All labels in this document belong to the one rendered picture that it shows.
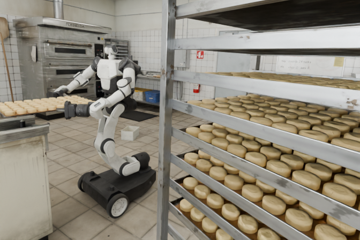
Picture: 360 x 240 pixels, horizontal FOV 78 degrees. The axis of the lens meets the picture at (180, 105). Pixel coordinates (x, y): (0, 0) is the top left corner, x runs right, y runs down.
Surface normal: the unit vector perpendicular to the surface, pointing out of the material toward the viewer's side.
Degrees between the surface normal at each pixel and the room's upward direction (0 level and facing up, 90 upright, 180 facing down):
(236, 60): 90
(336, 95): 90
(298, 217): 0
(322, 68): 90
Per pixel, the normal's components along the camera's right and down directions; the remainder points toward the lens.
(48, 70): 0.84, 0.15
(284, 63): -0.54, 0.15
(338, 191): 0.04, -0.98
